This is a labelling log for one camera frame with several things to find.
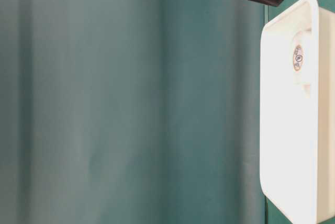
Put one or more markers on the white plastic tray case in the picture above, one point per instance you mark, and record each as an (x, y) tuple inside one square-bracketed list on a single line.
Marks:
[(297, 132)]

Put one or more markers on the white tape roll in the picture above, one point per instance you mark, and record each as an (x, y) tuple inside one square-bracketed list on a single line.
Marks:
[(300, 48)]

